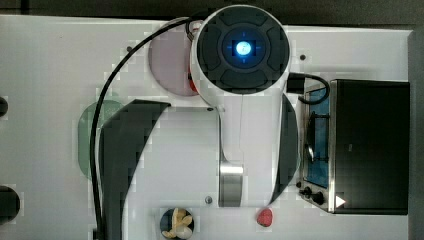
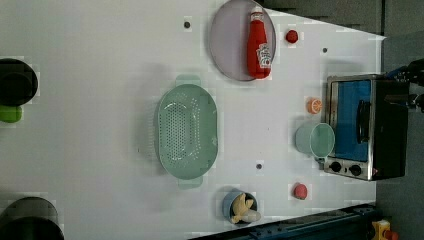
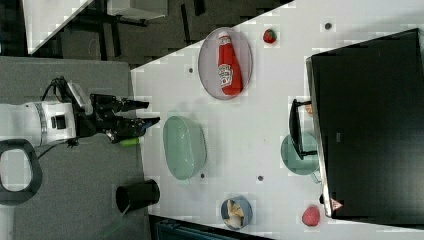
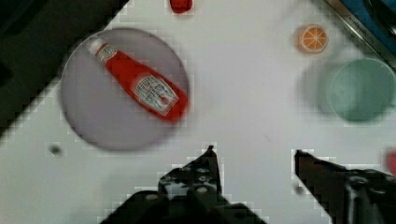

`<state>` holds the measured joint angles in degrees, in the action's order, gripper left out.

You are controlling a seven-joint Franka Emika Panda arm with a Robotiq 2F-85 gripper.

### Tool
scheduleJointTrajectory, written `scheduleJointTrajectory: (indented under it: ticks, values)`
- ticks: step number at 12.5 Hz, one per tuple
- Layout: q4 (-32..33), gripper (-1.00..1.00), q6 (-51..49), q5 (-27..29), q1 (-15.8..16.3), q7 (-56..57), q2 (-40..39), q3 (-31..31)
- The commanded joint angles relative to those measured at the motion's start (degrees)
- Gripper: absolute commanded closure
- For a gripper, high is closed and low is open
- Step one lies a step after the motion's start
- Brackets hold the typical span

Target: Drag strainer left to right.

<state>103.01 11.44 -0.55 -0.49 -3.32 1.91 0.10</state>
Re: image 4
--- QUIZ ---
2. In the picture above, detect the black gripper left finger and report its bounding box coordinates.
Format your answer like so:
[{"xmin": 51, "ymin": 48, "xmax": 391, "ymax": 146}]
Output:
[{"xmin": 100, "ymin": 147, "xmax": 266, "ymax": 224}]

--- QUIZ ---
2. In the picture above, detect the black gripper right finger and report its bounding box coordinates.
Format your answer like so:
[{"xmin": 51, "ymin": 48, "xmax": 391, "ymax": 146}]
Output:
[{"xmin": 294, "ymin": 150, "xmax": 396, "ymax": 224}]

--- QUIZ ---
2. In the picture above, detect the red object at edge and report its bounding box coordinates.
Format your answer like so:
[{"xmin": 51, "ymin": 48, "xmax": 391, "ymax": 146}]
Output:
[{"xmin": 386, "ymin": 150, "xmax": 396, "ymax": 175}]

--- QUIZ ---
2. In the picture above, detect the red ketchup bottle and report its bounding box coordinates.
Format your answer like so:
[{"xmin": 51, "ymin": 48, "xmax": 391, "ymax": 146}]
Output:
[{"xmin": 89, "ymin": 38, "xmax": 190, "ymax": 122}]

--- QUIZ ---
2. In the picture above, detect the green cup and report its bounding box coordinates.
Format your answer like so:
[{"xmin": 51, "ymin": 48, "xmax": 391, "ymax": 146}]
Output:
[{"xmin": 316, "ymin": 58, "xmax": 395, "ymax": 122}]

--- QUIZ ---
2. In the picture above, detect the grey round plate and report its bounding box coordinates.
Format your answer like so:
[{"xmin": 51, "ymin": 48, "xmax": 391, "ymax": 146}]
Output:
[{"xmin": 60, "ymin": 28, "xmax": 191, "ymax": 151}]

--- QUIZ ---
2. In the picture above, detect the orange slice toy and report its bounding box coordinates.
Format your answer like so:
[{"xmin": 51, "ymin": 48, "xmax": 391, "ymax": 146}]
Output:
[{"xmin": 297, "ymin": 24, "xmax": 329, "ymax": 54}]

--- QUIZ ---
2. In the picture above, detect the silver blue toaster oven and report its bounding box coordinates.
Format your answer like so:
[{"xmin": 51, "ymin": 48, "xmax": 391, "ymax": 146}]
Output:
[{"xmin": 322, "ymin": 0, "xmax": 396, "ymax": 68}]

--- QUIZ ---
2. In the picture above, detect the red toy tomato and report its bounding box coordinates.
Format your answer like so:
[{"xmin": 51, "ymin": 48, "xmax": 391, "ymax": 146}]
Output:
[{"xmin": 169, "ymin": 0, "xmax": 193, "ymax": 14}]

